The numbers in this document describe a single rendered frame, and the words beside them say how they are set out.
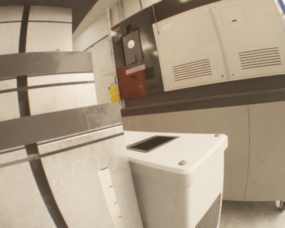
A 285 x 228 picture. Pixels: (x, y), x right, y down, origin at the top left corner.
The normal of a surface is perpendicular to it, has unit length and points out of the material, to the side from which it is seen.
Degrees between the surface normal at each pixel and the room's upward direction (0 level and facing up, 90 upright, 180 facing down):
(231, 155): 90
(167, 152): 0
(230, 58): 90
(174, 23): 90
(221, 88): 90
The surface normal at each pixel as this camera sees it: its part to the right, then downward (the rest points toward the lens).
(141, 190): -0.72, 0.16
